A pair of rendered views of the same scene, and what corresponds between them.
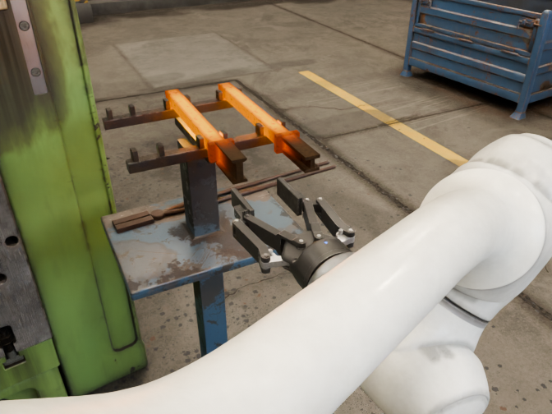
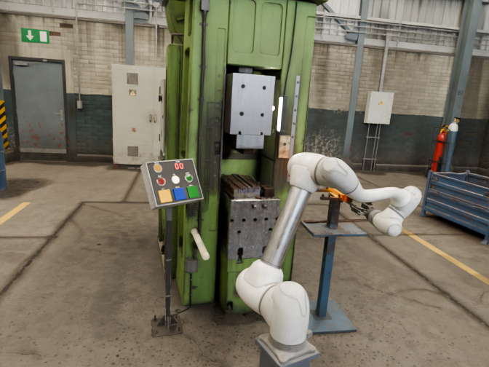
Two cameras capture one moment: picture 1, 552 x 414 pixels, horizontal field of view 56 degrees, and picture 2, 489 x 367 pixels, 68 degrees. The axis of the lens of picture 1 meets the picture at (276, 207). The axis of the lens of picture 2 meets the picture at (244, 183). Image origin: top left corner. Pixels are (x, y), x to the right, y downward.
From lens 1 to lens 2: 162 cm
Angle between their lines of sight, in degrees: 24
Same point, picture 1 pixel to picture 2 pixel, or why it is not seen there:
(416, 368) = (388, 220)
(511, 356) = (452, 325)
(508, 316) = (455, 313)
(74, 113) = not seen: hidden behind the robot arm
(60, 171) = not seen: hidden behind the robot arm
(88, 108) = not seen: hidden behind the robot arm
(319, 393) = (373, 194)
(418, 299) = (386, 192)
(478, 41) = (463, 201)
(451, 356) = (394, 218)
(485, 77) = (466, 220)
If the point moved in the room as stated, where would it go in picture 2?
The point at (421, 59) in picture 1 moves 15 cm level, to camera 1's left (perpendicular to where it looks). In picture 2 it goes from (431, 207) to (420, 206)
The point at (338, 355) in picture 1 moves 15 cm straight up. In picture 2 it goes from (375, 192) to (380, 162)
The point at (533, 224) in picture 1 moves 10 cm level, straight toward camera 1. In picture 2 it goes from (408, 196) to (399, 199)
